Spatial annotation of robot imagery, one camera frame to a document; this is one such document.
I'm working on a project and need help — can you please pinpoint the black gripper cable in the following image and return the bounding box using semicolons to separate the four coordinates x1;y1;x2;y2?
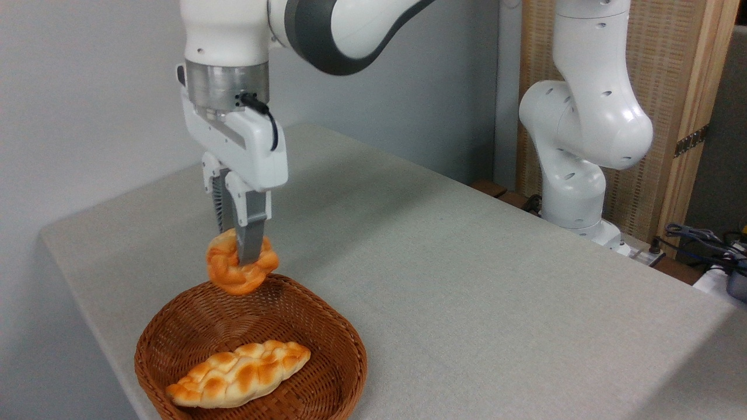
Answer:
239;92;280;152

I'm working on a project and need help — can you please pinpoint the long braided bread loaf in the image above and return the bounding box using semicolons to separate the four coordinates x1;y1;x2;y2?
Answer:
165;339;312;409

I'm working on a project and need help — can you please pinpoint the grey tablecloth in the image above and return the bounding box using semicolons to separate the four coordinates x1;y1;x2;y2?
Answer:
39;123;747;420

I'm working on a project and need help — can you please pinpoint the round knotted bread roll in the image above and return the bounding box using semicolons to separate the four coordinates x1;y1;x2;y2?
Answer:
205;227;280;296

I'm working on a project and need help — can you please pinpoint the brown wicker basket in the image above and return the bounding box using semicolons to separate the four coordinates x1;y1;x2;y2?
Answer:
134;273;368;420

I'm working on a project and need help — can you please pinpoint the blue and black cable bundle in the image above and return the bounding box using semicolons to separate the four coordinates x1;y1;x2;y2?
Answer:
657;222;747;276

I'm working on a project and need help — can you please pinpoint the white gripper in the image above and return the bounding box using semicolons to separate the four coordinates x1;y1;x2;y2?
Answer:
176;64;289;267

